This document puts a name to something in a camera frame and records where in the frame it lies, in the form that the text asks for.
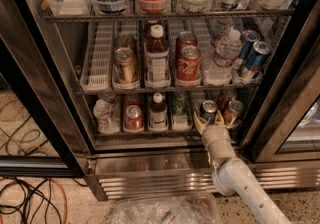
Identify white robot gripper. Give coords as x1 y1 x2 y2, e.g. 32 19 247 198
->
193 111 236 168

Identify blue pepsi can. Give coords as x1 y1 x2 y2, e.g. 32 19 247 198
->
200 100 218 124

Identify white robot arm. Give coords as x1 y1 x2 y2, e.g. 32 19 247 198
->
193 112 291 224

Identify gold can bottom front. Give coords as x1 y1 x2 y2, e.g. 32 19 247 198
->
223 100 244 126

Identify gold can bottom rear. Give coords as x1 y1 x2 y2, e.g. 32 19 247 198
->
217 88 237 109

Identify green can bottom shelf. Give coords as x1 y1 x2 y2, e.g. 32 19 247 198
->
172 91 188 116

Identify tea bottle bottom shelf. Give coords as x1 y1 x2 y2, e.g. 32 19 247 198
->
149 92 167 131

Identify coca cola can middle front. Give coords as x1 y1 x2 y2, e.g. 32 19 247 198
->
176 46 201 82

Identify red can bottom front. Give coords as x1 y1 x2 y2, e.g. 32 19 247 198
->
125 105 143 130

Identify red can bottom rear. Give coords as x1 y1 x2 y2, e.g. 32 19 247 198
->
124 94 141 107

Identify coca cola can middle rear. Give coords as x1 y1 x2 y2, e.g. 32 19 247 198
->
176 31 198 54

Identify blue red bull can front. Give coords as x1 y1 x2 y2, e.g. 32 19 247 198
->
240 40 271 79

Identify blue red bull can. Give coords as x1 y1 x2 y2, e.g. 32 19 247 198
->
240 40 271 79
233 30 260 71

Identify blue red bull can rear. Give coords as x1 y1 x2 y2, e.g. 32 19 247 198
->
233 30 260 71

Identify gold can middle front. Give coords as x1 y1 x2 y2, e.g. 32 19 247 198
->
114 48 137 84

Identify water bottle bottom shelf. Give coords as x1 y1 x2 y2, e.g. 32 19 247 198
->
93 99 119 135

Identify gold can middle rear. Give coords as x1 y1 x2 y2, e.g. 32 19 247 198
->
115 33 136 51

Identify empty white tray middle shelf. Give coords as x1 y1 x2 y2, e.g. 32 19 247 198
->
79 22 113 92

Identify open fridge glass door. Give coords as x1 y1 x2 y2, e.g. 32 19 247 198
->
0 0 95 177

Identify water bottle middle front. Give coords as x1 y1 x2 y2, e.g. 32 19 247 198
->
208 29 242 86

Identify tea bottle middle front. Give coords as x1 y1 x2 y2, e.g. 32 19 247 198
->
145 25 169 83

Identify clear plastic bin of bottles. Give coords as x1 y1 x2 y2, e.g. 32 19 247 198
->
107 193 221 224

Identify water bottle middle rear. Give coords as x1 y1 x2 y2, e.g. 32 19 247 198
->
212 18 233 45

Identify black and orange floor cables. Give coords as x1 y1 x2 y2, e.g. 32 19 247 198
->
0 176 88 224

